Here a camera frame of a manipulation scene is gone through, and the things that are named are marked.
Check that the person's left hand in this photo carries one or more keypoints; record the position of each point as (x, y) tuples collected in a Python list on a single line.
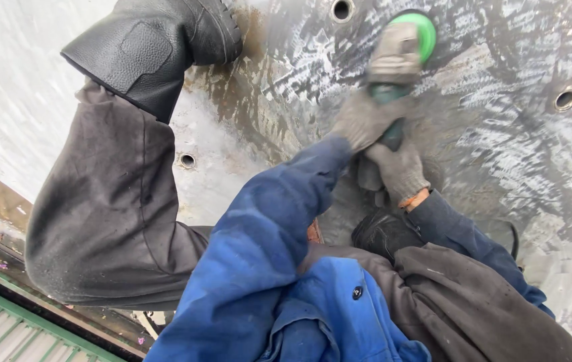
[(361, 123)]

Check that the person's right hand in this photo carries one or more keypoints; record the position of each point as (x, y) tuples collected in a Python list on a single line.
[(400, 173)]

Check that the person's right fingers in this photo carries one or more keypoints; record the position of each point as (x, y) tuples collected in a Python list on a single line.
[(384, 157)]

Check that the person's left fingers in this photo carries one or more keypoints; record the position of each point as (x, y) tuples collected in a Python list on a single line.
[(384, 113)]

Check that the green angle grinder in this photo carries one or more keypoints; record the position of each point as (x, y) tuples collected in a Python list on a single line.
[(396, 55)]

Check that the black leather boot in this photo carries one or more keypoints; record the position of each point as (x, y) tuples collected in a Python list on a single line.
[(155, 45), (384, 234)]

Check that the large steel plate with holes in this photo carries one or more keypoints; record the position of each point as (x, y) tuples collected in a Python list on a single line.
[(517, 151)]

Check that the blue work jacket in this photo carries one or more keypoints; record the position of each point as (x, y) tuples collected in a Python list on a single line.
[(326, 311)]

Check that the dark grey work trousers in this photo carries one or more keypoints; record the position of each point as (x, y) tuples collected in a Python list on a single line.
[(105, 211)]

